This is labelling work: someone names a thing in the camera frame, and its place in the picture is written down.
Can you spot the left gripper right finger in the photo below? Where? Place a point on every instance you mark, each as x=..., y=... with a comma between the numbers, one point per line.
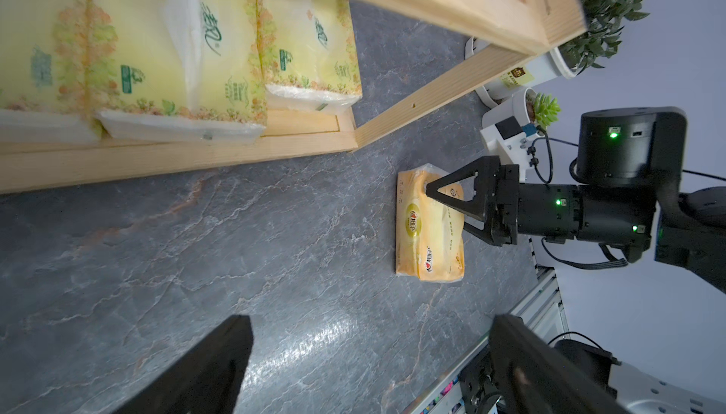
x=535, y=378

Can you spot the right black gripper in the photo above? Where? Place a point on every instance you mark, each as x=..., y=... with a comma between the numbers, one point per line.
x=628, y=169

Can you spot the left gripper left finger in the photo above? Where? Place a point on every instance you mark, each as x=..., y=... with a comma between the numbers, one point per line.
x=207, y=379

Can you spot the orange tissue pack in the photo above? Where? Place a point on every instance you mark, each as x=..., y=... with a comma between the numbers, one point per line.
x=429, y=235

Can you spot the green tissue pack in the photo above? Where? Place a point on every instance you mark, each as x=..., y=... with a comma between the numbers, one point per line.
x=308, y=55
x=177, y=70
x=46, y=56

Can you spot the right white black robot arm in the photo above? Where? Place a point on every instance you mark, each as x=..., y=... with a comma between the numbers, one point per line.
x=698, y=248

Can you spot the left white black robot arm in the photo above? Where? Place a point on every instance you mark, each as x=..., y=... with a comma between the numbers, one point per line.
x=632, y=389

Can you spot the small potted succulent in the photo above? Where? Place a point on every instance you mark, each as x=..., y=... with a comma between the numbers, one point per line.
x=526, y=113

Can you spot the large potted green plant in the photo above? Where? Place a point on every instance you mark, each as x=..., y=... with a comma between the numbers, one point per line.
x=605, y=22

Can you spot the aluminium front rail frame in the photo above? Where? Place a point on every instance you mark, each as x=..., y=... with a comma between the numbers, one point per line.
x=470, y=385

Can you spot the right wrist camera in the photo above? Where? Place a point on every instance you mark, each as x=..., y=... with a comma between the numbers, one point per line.
x=510, y=141

